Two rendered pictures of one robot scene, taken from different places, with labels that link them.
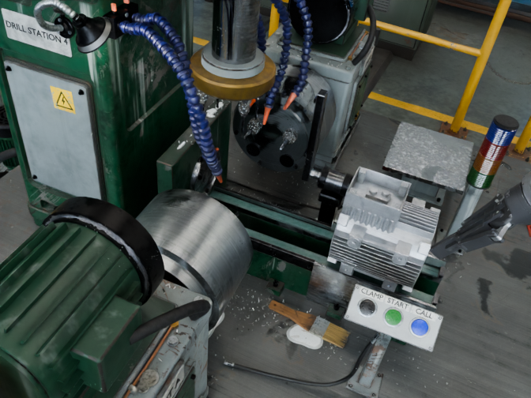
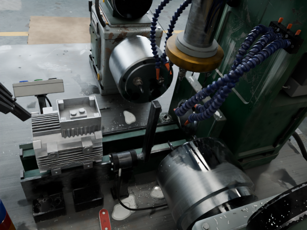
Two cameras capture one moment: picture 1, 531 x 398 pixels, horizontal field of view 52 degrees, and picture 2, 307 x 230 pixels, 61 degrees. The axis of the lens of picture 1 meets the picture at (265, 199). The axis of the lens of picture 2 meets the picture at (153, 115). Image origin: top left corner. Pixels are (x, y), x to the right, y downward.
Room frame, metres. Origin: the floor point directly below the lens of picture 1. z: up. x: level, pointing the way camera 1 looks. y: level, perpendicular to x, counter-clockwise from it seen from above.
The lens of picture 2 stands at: (1.47, -0.49, 1.72)
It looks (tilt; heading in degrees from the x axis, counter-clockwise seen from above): 43 degrees down; 133
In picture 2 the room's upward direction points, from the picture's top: 12 degrees clockwise
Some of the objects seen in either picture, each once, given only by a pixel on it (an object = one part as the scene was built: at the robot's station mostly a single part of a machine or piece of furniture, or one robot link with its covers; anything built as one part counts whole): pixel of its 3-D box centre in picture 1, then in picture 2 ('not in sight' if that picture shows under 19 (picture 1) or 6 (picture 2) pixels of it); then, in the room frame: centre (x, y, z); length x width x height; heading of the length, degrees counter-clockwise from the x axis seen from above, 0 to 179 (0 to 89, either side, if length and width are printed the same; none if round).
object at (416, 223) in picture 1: (382, 235); (67, 137); (0.90, -0.28, 1.02); 0.20 x 0.19 x 0.19; 72
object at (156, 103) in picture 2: (314, 137); (149, 134); (1.09, -0.10, 1.12); 0.04 x 0.03 x 0.26; 73
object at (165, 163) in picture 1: (183, 180); (197, 122); (1.05, 0.21, 0.97); 0.30 x 0.11 x 0.34; 163
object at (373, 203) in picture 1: (375, 200); (78, 116); (0.91, -0.24, 1.11); 0.12 x 0.11 x 0.07; 72
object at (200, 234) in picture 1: (166, 282); (136, 63); (0.66, 0.17, 1.04); 0.37 x 0.25 x 0.25; 163
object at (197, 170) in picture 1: (206, 174); (186, 117); (1.03, 0.15, 1.02); 0.15 x 0.02 x 0.15; 163
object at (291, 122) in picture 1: (288, 112); (209, 194); (1.32, -0.03, 1.04); 0.41 x 0.25 x 0.25; 163
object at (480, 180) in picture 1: (481, 174); not in sight; (1.13, -0.54, 1.05); 0.06 x 0.06 x 0.04
